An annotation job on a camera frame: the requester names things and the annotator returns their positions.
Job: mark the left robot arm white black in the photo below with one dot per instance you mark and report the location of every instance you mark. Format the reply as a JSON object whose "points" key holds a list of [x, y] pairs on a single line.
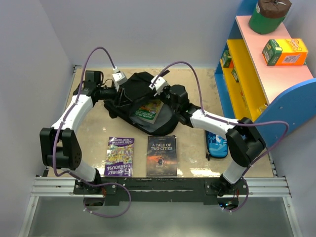
{"points": [[60, 148]]}

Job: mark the colourful wooden shelf unit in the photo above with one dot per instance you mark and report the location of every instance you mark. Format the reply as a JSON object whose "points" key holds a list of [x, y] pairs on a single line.
{"points": [[280, 99]]}

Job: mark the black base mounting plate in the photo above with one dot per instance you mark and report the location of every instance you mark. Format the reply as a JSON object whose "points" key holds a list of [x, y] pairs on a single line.
{"points": [[202, 190]]}

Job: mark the green brown cylinder container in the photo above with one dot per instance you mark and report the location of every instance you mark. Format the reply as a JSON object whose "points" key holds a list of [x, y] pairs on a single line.
{"points": [[268, 15]]}

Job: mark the black student backpack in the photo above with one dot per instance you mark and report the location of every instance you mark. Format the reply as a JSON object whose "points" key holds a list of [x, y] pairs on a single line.
{"points": [[135, 103]]}

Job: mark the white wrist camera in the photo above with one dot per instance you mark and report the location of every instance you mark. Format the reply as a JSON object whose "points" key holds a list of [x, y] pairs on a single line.
{"points": [[158, 85], [119, 79]]}

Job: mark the small green box upper shelf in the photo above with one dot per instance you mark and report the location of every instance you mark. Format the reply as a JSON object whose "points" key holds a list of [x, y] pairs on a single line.
{"points": [[227, 59]]}

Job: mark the purple 52-storey treehouse book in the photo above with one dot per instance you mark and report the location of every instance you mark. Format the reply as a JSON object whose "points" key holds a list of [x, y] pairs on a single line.
{"points": [[119, 158]]}

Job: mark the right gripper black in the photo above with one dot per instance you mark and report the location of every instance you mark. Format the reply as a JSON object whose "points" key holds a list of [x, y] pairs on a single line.
{"points": [[167, 89]]}

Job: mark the green 104-storey treehouse book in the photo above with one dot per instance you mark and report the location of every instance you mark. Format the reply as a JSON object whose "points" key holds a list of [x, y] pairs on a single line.
{"points": [[149, 111]]}

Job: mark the orange green crayon box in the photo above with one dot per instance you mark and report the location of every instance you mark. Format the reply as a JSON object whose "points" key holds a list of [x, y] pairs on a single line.
{"points": [[285, 52]]}

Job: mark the small green box lower shelf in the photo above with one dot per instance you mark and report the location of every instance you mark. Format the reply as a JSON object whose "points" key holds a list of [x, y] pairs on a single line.
{"points": [[235, 75]]}

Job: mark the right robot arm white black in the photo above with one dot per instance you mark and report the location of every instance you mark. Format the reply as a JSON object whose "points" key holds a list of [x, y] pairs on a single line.
{"points": [[243, 139]]}

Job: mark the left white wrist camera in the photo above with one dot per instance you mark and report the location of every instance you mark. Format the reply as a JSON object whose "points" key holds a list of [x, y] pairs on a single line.
{"points": [[119, 79]]}

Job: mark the small green box shelf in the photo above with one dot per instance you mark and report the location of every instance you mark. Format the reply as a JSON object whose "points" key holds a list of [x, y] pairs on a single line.
{"points": [[235, 75], [227, 59]]}

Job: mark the blue pencil case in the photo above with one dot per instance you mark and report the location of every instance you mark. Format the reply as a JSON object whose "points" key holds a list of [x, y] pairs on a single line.
{"points": [[216, 146]]}

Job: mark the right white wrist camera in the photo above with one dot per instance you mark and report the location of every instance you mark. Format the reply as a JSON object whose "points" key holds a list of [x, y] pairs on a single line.
{"points": [[158, 85]]}

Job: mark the tale of two cities book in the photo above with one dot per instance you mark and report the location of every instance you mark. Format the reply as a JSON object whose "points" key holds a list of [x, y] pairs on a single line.
{"points": [[162, 156]]}

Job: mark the aluminium rail frame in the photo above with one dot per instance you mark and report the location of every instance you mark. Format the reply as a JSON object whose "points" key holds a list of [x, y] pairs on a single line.
{"points": [[54, 211]]}

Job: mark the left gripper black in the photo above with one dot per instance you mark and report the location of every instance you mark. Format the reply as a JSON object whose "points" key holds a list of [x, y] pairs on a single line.
{"points": [[116, 94]]}

